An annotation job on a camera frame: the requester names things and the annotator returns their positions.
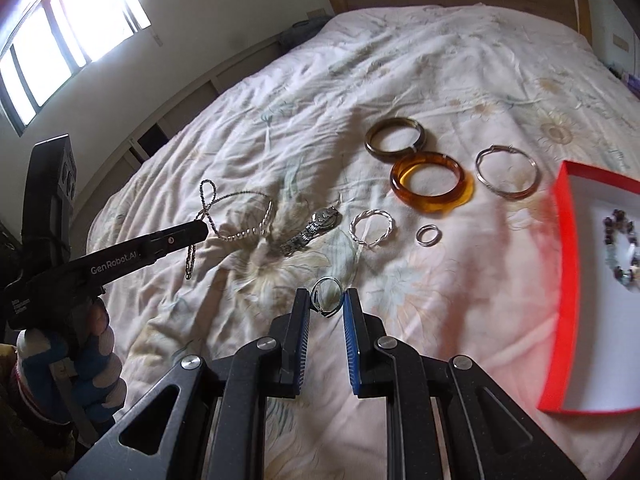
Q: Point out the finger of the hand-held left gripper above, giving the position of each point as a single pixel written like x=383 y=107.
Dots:
x=175 y=240

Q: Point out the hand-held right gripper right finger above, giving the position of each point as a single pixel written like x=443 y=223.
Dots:
x=352 y=345

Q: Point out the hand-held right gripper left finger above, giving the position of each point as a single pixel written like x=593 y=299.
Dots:
x=301 y=345

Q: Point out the twisted silver bangle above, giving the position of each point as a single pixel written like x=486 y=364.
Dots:
x=351 y=230

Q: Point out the silver wristwatch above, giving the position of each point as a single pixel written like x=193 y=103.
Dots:
x=325 y=219

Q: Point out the amber bangle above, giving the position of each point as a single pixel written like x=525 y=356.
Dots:
x=398 y=180

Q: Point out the thin silver bangle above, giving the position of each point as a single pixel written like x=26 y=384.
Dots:
x=477 y=172

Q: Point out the dark brown bangle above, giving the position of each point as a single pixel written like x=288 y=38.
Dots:
x=421 y=136

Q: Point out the red jewelry box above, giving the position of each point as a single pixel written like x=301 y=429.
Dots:
x=567 y=260

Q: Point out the person's left forearm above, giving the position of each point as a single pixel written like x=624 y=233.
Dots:
x=30 y=440

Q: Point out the person's left hand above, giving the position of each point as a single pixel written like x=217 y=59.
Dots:
x=95 y=360

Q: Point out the window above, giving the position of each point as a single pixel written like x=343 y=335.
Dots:
x=75 y=20

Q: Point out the floral blanket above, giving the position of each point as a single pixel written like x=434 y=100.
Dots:
x=350 y=85

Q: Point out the dark bag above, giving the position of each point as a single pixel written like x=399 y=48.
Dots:
x=300 y=35

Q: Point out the purple box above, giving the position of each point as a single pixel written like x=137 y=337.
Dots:
x=633 y=80

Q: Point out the low beige wall cabinet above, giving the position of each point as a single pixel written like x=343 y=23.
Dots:
x=190 y=110

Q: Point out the wall socket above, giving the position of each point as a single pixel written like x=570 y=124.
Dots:
x=620 y=42
x=315 y=13

